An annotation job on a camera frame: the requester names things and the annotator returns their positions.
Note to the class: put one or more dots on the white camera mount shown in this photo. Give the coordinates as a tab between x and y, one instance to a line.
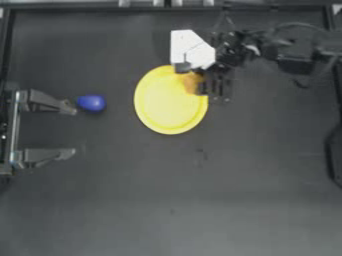
192	50

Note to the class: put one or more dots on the yellow plate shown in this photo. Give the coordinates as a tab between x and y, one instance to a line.
168	103

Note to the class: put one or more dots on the brown toy chicken wing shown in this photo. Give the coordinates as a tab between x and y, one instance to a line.
192	83

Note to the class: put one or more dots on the purple-blue toy egg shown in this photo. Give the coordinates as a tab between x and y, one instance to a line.
92	103

